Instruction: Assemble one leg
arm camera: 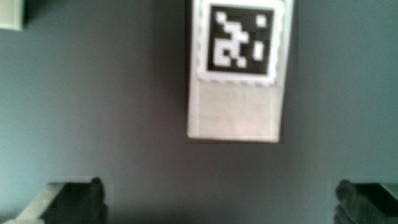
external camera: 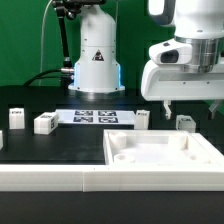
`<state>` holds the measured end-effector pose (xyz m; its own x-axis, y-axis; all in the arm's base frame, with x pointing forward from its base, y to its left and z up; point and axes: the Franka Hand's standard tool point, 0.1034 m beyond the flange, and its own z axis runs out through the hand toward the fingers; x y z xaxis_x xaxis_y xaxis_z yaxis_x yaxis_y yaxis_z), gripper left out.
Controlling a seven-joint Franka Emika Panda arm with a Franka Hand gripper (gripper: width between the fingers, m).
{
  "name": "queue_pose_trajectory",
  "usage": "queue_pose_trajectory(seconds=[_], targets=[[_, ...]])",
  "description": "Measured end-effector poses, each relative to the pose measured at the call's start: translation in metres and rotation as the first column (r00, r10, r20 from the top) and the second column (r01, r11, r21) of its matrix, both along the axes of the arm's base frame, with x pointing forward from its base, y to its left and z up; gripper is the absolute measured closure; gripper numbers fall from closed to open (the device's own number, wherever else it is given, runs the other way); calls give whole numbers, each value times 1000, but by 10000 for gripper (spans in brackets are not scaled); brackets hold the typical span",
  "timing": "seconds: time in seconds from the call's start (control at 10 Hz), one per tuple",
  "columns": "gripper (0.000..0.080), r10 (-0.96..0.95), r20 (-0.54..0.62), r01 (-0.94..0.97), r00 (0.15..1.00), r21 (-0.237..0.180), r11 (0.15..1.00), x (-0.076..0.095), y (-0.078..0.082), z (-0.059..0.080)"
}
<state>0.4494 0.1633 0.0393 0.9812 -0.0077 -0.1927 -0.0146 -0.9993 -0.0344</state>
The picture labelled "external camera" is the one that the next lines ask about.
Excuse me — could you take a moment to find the white square tabletop part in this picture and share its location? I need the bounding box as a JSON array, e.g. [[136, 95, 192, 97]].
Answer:
[[103, 130, 224, 166]]

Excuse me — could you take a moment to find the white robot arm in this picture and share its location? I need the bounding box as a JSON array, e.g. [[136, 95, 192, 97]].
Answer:
[[69, 0, 224, 112]]

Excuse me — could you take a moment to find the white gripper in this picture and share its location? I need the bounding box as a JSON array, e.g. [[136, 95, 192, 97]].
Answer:
[[141, 38, 224, 120]]

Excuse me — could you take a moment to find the white cable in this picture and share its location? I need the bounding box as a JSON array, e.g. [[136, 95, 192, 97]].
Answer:
[[38, 0, 54, 87]]

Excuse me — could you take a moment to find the white obstacle fence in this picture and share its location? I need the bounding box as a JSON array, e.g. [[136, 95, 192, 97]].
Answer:
[[0, 162, 224, 192]]

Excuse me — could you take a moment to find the black cable bundle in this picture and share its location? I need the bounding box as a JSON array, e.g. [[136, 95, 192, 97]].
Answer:
[[22, 67, 75, 88]]

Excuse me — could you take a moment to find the white sheet with tags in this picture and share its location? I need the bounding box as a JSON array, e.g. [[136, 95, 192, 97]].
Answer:
[[56, 109, 135, 125]]

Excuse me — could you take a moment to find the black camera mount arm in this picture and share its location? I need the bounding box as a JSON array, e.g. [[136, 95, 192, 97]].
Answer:
[[52, 0, 106, 68]]

